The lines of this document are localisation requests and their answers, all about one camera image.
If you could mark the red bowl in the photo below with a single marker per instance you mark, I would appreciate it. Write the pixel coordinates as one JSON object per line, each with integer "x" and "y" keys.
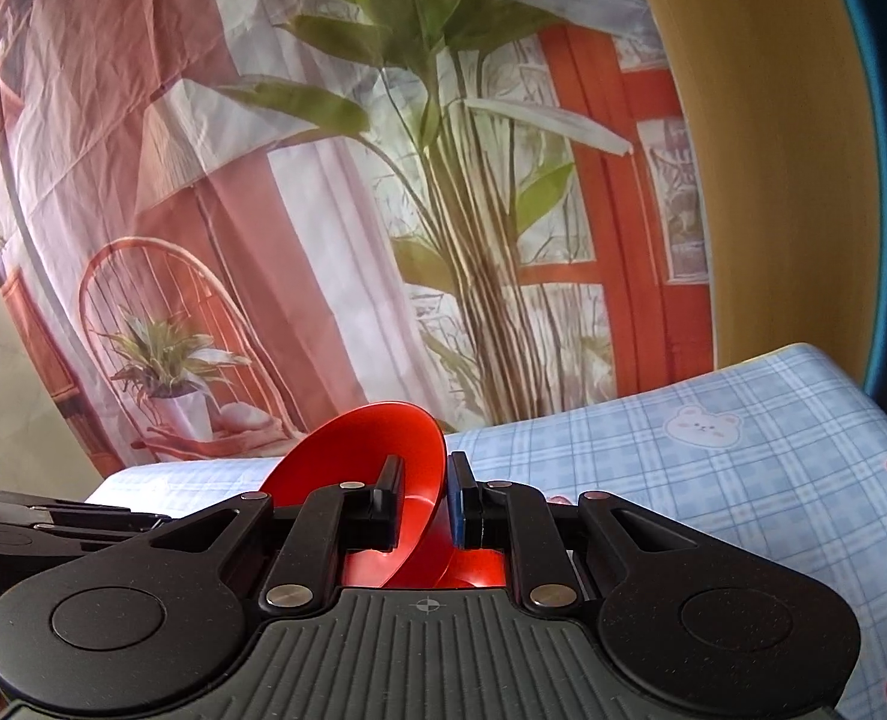
{"x": 353, "y": 447}

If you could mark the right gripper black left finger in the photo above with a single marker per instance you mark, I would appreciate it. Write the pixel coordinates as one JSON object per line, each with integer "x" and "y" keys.
{"x": 341, "y": 519}

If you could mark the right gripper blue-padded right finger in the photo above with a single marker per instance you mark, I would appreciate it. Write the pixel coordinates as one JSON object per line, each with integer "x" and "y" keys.
{"x": 504, "y": 535}

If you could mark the printed room scene backdrop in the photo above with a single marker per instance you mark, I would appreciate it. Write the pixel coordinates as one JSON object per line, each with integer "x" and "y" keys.
{"x": 225, "y": 222}

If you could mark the blue plaid tablecloth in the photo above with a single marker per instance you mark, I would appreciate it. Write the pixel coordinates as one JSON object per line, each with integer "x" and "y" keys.
{"x": 781, "y": 455}

